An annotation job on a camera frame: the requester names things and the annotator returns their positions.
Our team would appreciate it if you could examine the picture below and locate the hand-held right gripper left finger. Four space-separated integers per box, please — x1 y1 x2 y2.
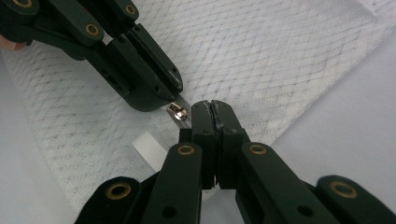
141 100 219 224

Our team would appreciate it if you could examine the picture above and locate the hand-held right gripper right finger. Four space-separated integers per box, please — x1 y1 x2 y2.
210 100 340 224

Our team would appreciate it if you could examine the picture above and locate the metal zipper slider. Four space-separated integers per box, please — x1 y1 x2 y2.
166 94 192 129

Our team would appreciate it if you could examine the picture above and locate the white ribbed fabric tab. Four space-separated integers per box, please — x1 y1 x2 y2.
132 131 168 173

